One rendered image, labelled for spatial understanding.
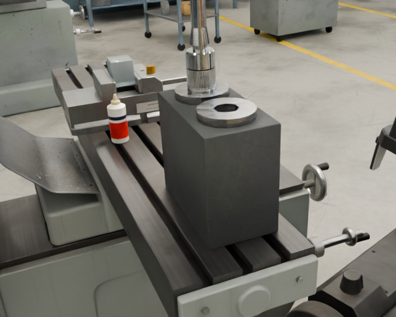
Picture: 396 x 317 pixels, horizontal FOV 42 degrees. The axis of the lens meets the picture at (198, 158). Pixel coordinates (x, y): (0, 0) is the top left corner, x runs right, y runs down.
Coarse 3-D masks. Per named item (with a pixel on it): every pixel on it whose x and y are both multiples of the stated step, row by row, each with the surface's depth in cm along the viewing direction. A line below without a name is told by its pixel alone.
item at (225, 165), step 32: (160, 96) 86; (192, 96) 80; (224, 96) 82; (160, 128) 90; (192, 128) 73; (224, 128) 72; (256, 128) 72; (192, 160) 76; (224, 160) 72; (256, 160) 74; (192, 192) 79; (224, 192) 74; (256, 192) 76; (192, 224) 83; (224, 224) 76; (256, 224) 79
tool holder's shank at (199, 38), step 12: (192, 0) 77; (204, 0) 77; (192, 12) 77; (204, 12) 78; (192, 24) 78; (204, 24) 78; (192, 36) 79; (204, 36) 79; (192, 48) 81; (204, 48) 80
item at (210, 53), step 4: (188, 48) 82; (208, 48) 81; (212, 48) 81; (188, 52) 80; (192, 52) 80; (196, 52) 79; (200, 52) 79; (204, 52) 79; (208, 52) 79; (212, 52) 80; (188, 56) 80; (192, 56) 79; (196, 56) 79; (200, 56) 79; (204, 56) 79; (208, 56) 79; (212, 56) 80
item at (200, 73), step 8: (192, 64) 80; (200, 64) 80; (208, 64) 80; (192, 72) 81; (200, 72) 80; (208, 72) 80; (192, 80) 81; (200, 80) 81; (208, 80) 81; (192, 88) 82; (200, 88) 81; (208, 88) 82
